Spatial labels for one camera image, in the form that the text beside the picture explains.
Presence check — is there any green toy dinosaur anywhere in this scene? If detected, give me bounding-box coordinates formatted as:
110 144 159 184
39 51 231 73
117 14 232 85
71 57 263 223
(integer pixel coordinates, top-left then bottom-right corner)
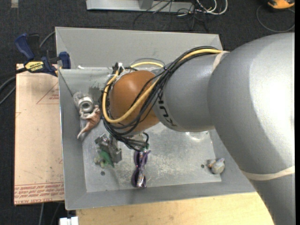
94 150 115 169

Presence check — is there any tan toy dinosaur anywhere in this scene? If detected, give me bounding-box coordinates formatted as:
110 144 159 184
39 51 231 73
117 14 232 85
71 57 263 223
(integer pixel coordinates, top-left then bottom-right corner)
77 105 101 140

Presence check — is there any grey metal bin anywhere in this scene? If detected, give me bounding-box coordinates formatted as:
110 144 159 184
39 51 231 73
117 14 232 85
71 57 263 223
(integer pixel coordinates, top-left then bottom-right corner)
55 26 256 211

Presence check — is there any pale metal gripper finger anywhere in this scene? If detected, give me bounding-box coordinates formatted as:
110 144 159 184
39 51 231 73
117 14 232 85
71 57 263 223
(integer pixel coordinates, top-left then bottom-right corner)
112 148 123 164
95 134 113 150

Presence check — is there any black cylinder on white bracket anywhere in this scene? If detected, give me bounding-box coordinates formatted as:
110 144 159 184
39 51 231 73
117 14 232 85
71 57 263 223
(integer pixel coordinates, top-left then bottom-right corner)
112 62 124 74

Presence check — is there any brown cardboard board, red print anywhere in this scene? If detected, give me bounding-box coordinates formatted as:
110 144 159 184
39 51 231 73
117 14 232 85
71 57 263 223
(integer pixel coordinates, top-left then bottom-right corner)
14 63 65 206

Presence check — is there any grey toy bird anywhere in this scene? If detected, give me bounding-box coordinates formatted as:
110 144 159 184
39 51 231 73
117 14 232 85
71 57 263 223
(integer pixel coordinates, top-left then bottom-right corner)
207 157 226 175

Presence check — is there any silver metal ring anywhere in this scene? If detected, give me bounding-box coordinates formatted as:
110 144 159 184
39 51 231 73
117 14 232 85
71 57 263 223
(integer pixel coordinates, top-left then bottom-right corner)
73 91 95 114

